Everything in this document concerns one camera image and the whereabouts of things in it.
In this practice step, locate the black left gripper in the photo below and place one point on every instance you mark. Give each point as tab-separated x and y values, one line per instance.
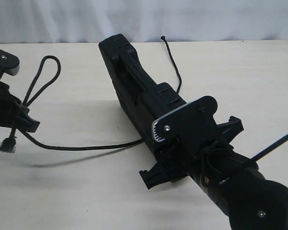
14	115

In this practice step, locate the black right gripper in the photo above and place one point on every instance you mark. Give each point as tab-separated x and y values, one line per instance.
215	166

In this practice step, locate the black plastic carrying case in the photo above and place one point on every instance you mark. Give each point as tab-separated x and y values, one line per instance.
142	99

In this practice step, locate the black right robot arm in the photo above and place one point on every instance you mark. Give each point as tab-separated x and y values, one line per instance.
260	206

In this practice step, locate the white backdrop curtain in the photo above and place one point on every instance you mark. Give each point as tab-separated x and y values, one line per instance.
53	21

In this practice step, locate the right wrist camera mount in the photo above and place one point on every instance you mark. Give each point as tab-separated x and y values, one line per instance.
192	124

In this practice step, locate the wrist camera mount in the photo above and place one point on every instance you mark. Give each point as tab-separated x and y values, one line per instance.
9	63
192	124

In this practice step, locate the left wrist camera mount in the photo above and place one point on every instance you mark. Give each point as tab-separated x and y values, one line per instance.
9	63

